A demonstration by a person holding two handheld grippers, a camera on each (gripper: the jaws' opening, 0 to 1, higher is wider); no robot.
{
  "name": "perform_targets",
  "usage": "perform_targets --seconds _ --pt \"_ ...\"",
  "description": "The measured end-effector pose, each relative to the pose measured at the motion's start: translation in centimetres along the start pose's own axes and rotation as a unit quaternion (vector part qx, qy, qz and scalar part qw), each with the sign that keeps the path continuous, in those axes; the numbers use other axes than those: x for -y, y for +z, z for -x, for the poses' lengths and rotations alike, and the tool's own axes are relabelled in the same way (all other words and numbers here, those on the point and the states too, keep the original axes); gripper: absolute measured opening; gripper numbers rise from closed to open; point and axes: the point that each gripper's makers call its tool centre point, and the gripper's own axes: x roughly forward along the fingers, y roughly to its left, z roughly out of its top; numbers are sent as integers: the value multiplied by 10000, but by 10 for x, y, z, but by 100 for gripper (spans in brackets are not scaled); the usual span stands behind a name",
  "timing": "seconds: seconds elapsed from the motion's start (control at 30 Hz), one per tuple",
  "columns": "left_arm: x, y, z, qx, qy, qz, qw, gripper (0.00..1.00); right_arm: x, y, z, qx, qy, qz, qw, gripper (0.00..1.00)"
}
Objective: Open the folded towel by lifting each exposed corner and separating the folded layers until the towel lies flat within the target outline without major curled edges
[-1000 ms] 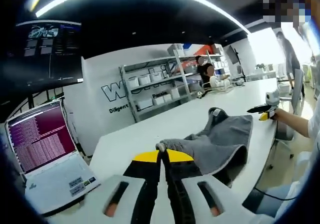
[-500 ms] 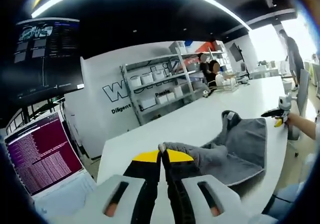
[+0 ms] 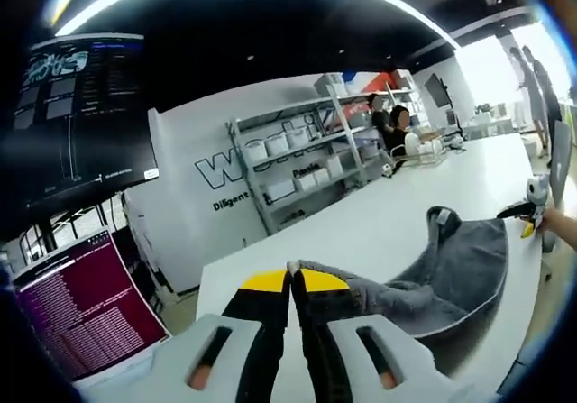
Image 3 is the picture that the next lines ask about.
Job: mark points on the group of white storage boxes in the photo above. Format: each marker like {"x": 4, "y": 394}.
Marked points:
{"x": 277, "y": 143}

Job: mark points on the white round appliance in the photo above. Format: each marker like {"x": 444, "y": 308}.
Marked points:
{"x": 411, "y": 143}

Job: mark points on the black cabinet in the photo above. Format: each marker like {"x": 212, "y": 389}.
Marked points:
{"x": 135, "y": 254}

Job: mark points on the ceiling light strip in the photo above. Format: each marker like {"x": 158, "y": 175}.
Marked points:
{"x": 85, "y": 13}

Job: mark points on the black screen on stand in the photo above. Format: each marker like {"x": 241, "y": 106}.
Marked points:
{"x": 436, "y": 89}

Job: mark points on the metal shelf unit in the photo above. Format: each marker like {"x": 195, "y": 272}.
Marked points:
{"x": 348, "y": 133}

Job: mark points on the large overhead screen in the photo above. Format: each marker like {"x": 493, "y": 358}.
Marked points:
{"x": 90, "y": 128}

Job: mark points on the purple screen monitor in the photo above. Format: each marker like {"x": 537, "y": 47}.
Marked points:
{"x": 90, "y": 308}

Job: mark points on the grey towel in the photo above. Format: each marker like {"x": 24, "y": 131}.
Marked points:
{"x": 451, "y": 277}

